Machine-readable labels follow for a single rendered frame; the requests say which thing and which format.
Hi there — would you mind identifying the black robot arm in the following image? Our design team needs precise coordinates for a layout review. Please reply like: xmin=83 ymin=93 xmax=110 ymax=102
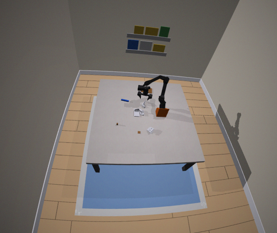
xmin=138 ymin=75 xmax=169 ymax=109

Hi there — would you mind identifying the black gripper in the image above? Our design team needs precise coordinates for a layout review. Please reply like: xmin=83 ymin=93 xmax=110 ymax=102
xmin=137 ymin=91 xmax=152 ymax=100

